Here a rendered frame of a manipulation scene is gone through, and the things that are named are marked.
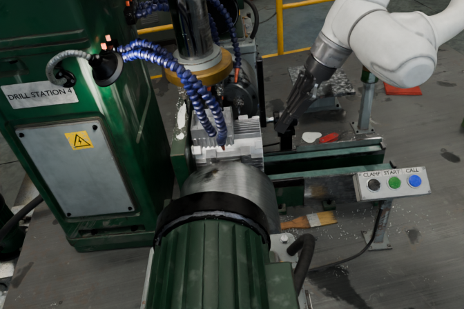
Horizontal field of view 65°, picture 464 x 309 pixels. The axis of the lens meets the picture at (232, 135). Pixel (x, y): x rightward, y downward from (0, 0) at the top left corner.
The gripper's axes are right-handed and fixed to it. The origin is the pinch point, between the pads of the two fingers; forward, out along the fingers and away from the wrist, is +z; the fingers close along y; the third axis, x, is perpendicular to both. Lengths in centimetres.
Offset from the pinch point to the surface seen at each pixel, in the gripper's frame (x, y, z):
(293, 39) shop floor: 103, -299, 74
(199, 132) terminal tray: -20.0, -1.2, 13.2
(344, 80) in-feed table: 41, -55, 3
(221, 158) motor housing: -11.8, 2.5, 17.1
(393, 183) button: 24.7, 19.4, -5.0
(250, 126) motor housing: -5.9, -4.9, 8.4
